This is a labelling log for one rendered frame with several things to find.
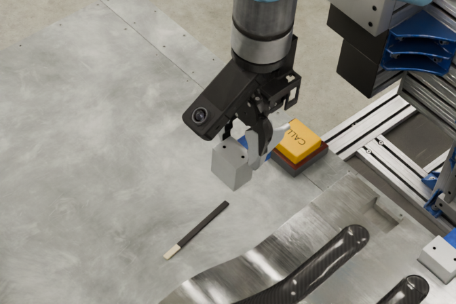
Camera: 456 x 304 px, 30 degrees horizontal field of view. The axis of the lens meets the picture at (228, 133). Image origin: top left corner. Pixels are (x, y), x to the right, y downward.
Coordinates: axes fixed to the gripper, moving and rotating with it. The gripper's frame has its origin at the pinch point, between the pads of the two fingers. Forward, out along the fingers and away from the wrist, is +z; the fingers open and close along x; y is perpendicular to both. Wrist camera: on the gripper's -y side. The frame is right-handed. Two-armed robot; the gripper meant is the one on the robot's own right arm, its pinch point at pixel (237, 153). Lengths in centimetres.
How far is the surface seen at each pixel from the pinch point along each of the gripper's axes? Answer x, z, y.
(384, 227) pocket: -19.3, 8.8, 12.3
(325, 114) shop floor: 45, 95, 86
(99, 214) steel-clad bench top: 12.8, 15.1, -15.6
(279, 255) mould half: -13.5, 6.8, -3.8
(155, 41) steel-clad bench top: 36.8, 15.2, 15.0
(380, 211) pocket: -17.2, 8.4, 13.8
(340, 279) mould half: -21.6, 6.6, -0.1
